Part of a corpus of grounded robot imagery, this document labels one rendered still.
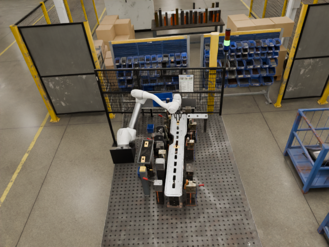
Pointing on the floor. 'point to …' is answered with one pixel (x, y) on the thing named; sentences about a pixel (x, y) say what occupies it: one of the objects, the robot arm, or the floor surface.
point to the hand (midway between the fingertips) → (177, 120)
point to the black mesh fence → (159, 89)
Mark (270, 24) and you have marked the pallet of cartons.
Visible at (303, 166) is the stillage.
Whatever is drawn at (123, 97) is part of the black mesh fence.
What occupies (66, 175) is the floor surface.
